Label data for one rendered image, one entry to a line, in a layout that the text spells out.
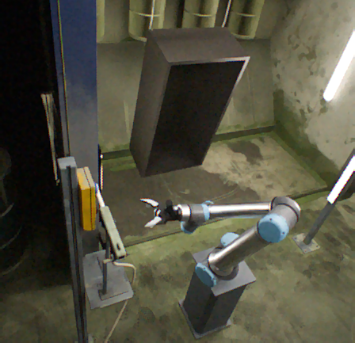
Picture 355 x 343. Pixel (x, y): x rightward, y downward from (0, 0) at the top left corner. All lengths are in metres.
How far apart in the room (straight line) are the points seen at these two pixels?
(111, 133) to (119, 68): 0.68
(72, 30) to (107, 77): 2.14
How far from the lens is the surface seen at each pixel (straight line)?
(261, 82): 4.56
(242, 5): 3.84
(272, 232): 1.49
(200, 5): 3.54
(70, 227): 1.48
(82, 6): 1.52
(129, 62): 3.74
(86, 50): 1.58
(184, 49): 2.23
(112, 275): 1.94
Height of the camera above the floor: 2.46
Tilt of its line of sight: 40 degrees down
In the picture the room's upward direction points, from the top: 11 degrees clockwise
